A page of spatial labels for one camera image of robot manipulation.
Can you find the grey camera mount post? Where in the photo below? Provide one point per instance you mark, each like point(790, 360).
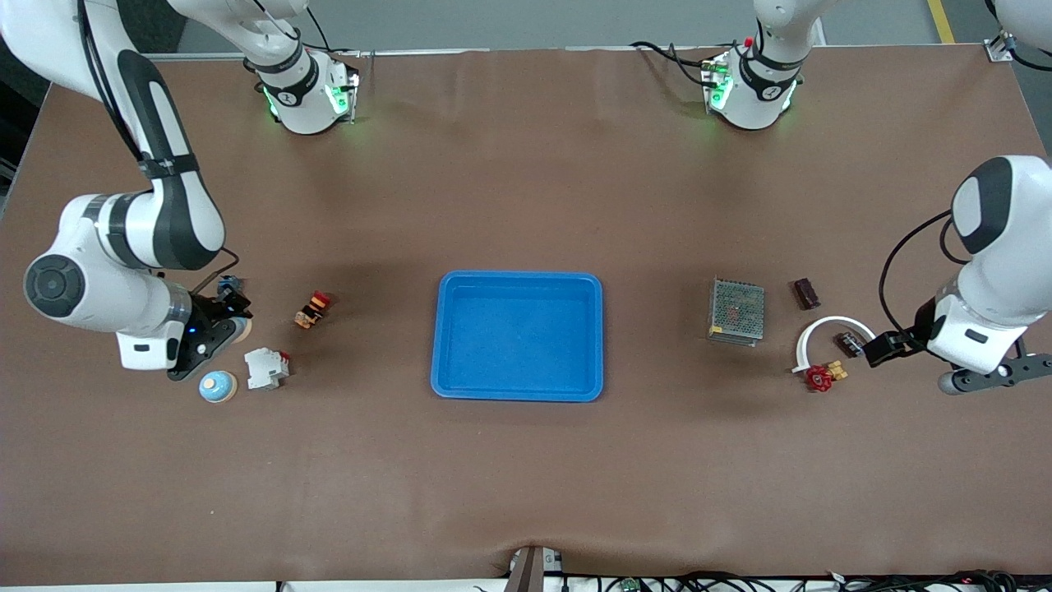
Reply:
point(526, 571)

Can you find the white label block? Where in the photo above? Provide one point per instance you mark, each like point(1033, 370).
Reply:
point(552, 562)

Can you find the white circuit breaker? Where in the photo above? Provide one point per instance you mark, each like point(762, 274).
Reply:
point(265, 368)

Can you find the dark cylindrical capacitor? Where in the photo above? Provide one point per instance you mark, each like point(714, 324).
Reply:
point(847, 344)
point(805, 293)

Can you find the blue red push button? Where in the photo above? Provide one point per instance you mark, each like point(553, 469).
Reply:
point(230, 285)

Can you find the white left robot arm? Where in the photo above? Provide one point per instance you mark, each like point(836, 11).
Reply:
point(1027, 247)

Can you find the aluminium frame corner bracket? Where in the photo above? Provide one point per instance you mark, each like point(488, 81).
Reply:
point(1001, 49)

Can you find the blue plastic tray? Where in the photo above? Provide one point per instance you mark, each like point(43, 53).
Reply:
point(518, 337)

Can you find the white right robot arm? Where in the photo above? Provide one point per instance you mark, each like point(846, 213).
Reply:
point(99, 304)

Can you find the blue round knob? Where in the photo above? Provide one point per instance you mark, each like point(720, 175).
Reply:
point(218, 386)
point(243, 330)

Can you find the metal mesh power supply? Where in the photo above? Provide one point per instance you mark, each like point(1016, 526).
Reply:
point(737, 311)

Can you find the orange red button switch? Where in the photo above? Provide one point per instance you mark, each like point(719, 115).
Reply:
point(312, 310)

